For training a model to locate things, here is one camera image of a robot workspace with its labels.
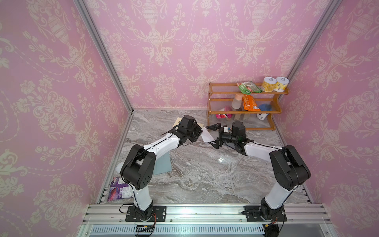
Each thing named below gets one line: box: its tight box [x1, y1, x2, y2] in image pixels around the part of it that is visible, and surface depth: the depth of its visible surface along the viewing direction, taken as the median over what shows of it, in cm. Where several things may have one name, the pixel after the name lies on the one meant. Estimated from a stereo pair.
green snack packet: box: [236, 80, 263, 95], surface depth 91 cm
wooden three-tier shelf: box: [207, 81, 290, 131], surface depth 105 cm
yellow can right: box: [273, 76, 290, 93], surface depth 91 cm
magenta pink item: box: [215, 105, 233, 119], surface depth 108 cm
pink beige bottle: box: [231, 93, 244, 110], surface depth 99 cm
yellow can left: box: [260, 76, 277, 93], surface depth 91 cm
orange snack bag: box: [242, 94, 262, 112], surface depth 102 cm
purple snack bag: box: [107, 176, 134, 202], surface depth 80 cm
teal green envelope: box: [153, 150, 173, 176], surface depth 94 cm
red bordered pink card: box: [200, 126, 216, 143], surface depth 91 cm
